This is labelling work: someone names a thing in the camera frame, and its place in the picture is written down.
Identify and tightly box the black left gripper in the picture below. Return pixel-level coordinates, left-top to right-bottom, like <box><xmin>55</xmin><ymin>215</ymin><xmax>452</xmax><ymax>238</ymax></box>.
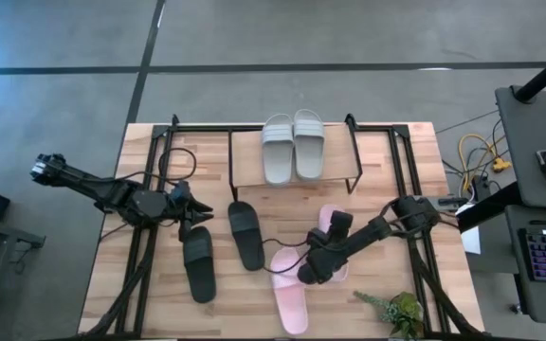
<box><xmin>164</xmin><ymin>197</ymin><xmax>215</xmax><ymax>242</ymax></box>

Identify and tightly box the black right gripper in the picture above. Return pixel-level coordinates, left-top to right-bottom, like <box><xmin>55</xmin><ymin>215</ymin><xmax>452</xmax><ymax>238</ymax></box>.
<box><xmin>296</xmin><ymin>228</ymin><xmax>350</xmax><ymax>286</ymax></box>

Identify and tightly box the pink slide sandal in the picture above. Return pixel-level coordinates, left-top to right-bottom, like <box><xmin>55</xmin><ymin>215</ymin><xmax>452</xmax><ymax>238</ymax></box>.
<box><xmin>318</xmin><ymin>204</ymin><xmax>351</xmax><ymax>284</ymax></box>
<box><xmin>269</xmin><ymin>245</ymin><xmax>310</xmax><ymax>335</ymax></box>

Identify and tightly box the black slide sandal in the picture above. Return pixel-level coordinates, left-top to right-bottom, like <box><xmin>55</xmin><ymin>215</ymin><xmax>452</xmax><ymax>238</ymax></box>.
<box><xmin>227</xmin><ymin>200</ymin><xmax>266</xmax><ymax>273</ymax></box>
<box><xmin>182</xmin><ymin>225</ymin><xmax>218</xmax><ymax>305</ymax></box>

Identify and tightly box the grey slide sandal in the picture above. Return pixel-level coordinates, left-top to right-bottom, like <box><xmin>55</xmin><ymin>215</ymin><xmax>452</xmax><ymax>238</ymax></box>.
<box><xmin>292</xmin><ymin>108</ymin><xmax>326</xmax><ymax>182</ymax></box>
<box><xmin>260</xmin><ymin>113</ymin><xmax>296</xmax><ymax>187</ymax></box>

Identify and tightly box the green artificial plant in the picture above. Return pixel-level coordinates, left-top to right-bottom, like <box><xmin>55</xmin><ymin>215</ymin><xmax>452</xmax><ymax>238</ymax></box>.
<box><xmin>352</xmin><ymin>289</ymin><xmax>427</xmax><ymax>341</ymax></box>

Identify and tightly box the white paper sheet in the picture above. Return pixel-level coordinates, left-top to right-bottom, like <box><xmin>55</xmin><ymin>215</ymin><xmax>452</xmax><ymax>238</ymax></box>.
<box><xmin>457</xmin><ymin>202</ymin><xmax>482</xmax><ymax>256</ymax></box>

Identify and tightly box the black desk beam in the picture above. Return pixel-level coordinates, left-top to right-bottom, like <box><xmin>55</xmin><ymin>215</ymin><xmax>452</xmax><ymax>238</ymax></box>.
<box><xmin>456</xmin><ymin>182</ymin><xmax>523</xmax><ymax>233</ymax></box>

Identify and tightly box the black power strip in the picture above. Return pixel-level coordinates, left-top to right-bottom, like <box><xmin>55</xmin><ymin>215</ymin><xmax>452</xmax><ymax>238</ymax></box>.
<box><xmin>471</xmin><ymin>173</ymin><xmax>493</xmax><ymax>203</ymax></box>

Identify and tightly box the grey desk top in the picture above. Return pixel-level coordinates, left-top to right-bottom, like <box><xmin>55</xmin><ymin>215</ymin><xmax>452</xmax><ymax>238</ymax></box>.
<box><xmin>494</xmin><ymin>84</ymin><xmax>546</xmax><ymax>210</ymax></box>
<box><xmin>503</xmin><ymin>205</ymin><xmax>546</xmax><ymax>328</ymax></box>

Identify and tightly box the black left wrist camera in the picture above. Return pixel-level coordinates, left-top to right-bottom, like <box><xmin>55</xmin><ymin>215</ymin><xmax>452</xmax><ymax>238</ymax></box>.
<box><xmin>168</xmin><ymin>179</ymin><xmax>191</xmax><ymax>204</ymax></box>

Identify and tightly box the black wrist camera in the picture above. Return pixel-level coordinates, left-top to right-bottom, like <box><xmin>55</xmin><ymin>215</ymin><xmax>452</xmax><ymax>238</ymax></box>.
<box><xmin>327</xmin><ymin>210</ymin><xmax>355</xmax><ymax>236</ymax></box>
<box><xmin>168</xmin><ymin>179</ymin><xmax>191</xmax><ymax>204</ymax></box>

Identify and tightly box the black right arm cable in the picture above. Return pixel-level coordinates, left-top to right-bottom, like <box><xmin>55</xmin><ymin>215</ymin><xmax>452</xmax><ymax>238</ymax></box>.
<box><xmin>260</xmin><ymin>235</ymin><xmax>313</xmax><ymax>276</ymax></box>

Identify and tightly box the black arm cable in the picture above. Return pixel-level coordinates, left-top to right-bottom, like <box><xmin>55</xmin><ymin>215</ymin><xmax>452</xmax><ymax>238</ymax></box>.
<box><xmin>157</xmin><ymin>147</ymin><xmax>198</xmax><ymax>187</ymax></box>
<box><xmin>260</xmin><ymin>235</ymin><xmax>313</xmax><ymax>276</ymax></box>

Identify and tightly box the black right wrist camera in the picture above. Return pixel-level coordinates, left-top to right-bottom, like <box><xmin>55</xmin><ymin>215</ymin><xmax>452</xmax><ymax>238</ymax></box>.
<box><xmin>327</xmin><ymin>210</ymin><xmax>355</xmax><ymax>236</ymax></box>

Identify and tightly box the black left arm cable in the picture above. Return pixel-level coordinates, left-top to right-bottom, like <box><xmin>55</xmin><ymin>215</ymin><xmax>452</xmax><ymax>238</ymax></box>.
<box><xmin>157</xmin><ymin>147</ymin><xmax>198</xmax><ymax>187</ymax></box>

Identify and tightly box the wooden shelf black metal frame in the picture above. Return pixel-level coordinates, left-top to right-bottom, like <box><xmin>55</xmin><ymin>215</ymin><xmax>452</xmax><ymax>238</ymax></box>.
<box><xmin>227</xmin><ymin>112</ymin><xmax>365</xmax><ymax>203</ymax></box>

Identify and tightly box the black metal table frame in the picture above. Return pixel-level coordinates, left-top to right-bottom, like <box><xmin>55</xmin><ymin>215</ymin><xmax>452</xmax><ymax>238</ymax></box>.
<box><xmin>77</xmin><ymin>113</ymin><xmax>485</xmax><ymax>341</ymax></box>

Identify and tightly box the yellow cable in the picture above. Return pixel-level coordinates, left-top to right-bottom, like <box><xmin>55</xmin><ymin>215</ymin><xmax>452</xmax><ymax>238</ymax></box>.
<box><xmin>457</xmin><ymin>133</ymin><xmax>513</xmax><ymax>193</ymax></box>

